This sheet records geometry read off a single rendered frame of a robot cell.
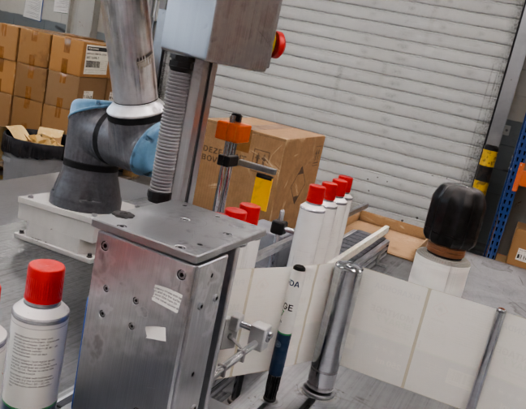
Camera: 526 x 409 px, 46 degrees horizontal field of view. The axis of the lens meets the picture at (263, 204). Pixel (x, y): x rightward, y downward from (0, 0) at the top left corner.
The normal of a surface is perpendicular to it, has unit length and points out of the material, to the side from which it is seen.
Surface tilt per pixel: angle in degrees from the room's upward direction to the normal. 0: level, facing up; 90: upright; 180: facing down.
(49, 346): 90
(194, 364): 90
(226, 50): 90
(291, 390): 0
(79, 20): 90
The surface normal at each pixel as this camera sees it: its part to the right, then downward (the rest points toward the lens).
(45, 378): 0.61, 0.30
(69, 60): -0.32, 0.16
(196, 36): -0.85, -0.05
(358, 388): 0.20, -0.95
